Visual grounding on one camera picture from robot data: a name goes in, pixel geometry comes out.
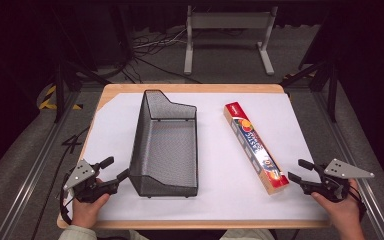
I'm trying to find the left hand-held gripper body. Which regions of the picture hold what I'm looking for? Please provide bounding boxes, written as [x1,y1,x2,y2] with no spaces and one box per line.
[63,159,120,204]

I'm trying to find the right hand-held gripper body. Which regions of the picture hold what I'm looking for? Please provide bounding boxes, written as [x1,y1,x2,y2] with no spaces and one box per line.
[301,158,376,203]

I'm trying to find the long plastic wrap box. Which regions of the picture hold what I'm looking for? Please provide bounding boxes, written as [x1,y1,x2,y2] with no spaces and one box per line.
[223,101,291,196]

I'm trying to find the black wire mesh basket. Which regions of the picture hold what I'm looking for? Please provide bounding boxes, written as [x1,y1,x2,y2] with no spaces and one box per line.
[128,89,200,199]

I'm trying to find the person's left hand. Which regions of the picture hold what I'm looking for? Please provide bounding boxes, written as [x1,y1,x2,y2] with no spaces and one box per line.
[70,179,111,230]

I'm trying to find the person's right hand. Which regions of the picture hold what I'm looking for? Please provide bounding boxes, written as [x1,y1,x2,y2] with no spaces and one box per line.
[311,179,362,232]

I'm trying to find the white table sheet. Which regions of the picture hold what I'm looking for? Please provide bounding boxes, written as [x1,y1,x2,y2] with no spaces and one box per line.
[65,92,330,222]

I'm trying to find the black tripod stand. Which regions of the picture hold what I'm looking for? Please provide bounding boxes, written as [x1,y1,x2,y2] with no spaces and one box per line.
[280,13,343,124]
[51,6,112,124]

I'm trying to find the thin black floor cable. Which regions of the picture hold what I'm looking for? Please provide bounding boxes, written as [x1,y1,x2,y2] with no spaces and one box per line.
[29,125,92,240]

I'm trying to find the aluminium floor rail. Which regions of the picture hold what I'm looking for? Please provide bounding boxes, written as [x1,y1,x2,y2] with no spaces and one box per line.
[311,89,384,240]
[0,89,81,240]

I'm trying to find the right hand-held gripper cable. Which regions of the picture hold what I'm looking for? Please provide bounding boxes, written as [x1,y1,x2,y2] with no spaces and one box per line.
[346,183,368,224]

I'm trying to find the hand-held gripper cable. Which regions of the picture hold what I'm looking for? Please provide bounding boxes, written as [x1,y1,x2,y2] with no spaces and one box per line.
[58,173,78,226]
[346,183,368,224]

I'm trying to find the left hand-held gripper cable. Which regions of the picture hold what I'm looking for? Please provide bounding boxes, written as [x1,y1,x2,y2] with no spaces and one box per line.
[58,173,78,226]

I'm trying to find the bundle of floor cables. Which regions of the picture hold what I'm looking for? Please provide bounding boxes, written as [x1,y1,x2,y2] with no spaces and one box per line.
[96,28,203,85]

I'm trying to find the grey metal stand frame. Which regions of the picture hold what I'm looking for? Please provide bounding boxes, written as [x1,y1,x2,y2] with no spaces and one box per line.
[183,4,279,76]

